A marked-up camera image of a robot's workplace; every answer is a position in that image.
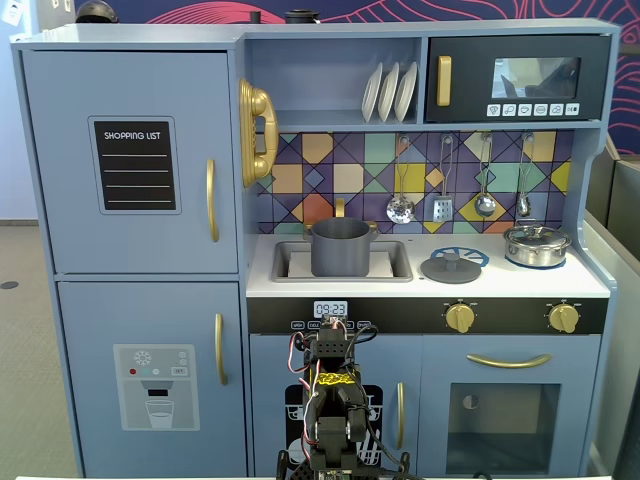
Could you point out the black dome object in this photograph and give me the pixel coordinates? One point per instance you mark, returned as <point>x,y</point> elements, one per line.
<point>96,12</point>

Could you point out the small wrist camera board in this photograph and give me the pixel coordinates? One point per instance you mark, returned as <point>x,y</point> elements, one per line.
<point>334,321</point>

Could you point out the gold toy faucet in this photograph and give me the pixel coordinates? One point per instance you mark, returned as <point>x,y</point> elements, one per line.
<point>340,207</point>

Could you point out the dark gray pot lid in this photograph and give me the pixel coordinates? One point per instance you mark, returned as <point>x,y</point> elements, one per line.
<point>450,272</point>

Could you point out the black shopping list board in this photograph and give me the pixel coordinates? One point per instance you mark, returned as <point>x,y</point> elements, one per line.
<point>135,165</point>

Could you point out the blue toy kitchen unit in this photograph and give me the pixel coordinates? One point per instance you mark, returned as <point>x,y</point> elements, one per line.
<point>325,80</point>

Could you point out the small steel spoon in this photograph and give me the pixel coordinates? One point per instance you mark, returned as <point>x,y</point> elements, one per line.
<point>523,205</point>

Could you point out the gold toy telephone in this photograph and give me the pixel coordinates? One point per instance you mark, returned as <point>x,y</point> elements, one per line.
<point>255,130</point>

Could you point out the small black cylinder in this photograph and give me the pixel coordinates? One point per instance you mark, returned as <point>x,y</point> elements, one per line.
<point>255,17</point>

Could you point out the gray edged desk divider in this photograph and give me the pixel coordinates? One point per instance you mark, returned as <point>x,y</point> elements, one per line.
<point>625,210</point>

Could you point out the black toy microwave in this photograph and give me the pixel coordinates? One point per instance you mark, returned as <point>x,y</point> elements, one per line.
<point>525,45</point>

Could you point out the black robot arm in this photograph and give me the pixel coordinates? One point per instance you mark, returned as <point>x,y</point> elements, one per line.
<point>330,430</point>

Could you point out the white toy plate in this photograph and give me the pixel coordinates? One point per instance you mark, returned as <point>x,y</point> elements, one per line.
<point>388,92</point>
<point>371,95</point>
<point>406,92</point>

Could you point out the gold stove knob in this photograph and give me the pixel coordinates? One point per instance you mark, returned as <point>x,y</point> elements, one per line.
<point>460,317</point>
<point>563,317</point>

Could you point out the steel slotted spatula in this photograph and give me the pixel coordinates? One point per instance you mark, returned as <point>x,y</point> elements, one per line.
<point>443,210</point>

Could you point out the wide black cylinder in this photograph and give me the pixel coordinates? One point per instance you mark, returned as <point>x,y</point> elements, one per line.
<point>302,17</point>

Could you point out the steel ladle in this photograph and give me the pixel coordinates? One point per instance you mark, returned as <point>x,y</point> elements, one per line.
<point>485,205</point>

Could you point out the black floor disc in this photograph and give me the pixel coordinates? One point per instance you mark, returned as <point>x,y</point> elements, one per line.
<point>9,285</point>

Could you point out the gray toy sink basin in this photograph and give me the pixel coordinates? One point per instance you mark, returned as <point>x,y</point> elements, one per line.
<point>396,260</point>

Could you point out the steel slotted skimmer spoon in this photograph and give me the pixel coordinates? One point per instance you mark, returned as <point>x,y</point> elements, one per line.
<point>400,210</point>

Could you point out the dark gray cooking pot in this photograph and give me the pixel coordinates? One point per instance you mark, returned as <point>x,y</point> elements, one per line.
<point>340,255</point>

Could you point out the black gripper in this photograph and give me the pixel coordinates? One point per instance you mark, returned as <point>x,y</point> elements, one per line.
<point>332,324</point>

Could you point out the steel pot with lid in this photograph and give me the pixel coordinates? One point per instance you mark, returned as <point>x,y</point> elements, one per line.
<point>537,250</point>

